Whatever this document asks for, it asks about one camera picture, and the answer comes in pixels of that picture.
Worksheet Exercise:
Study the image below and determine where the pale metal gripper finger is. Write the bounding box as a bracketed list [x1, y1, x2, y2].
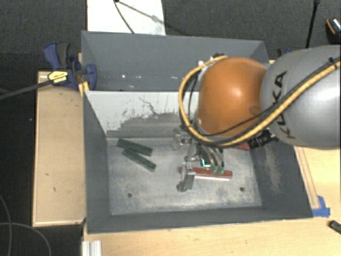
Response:
[176, 163, 197, 193]
[172, 128, 192, 151]

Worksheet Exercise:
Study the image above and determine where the red-brown flat block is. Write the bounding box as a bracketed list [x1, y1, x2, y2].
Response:
[232, 142, 252, 151]
[192, 166, 233, 181]

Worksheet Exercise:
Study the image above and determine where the grey metal bin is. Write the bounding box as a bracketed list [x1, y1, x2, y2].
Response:
[80, 30, 314, 235]

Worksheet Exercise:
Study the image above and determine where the dark green flat block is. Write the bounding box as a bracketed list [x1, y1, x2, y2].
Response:
[121, 148, 157, 173]
[116, 138, 153, 157]

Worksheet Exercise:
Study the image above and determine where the black cylinder on white bracket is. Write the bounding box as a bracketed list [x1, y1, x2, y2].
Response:
[247, 131, 279, 149]

